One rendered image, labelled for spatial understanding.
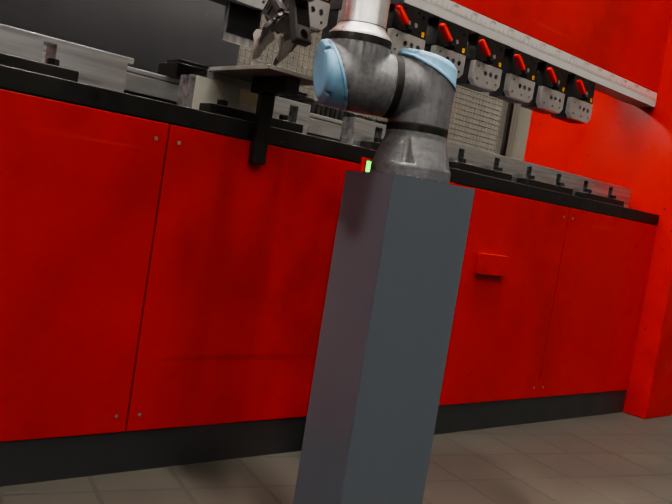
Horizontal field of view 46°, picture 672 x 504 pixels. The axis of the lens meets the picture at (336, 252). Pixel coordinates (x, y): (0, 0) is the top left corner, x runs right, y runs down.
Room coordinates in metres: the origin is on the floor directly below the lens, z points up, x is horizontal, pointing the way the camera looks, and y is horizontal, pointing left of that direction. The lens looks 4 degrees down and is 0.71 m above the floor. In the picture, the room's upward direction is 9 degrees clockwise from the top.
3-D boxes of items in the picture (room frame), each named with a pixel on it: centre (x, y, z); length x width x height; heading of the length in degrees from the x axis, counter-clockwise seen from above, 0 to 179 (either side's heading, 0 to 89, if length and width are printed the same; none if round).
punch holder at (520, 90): (2.90, -0.53, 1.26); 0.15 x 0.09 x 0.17; 132
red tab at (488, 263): (2.68, -0.53, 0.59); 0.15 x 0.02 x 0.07; 132
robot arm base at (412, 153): (1.50, -0.11, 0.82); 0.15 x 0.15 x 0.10
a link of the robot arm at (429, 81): (1.50, -0.11, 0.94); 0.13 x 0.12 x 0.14; 107
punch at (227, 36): (2.11, 0.34, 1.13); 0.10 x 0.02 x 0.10; 132
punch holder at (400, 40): (2.50, -0.09, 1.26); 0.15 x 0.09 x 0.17; 132
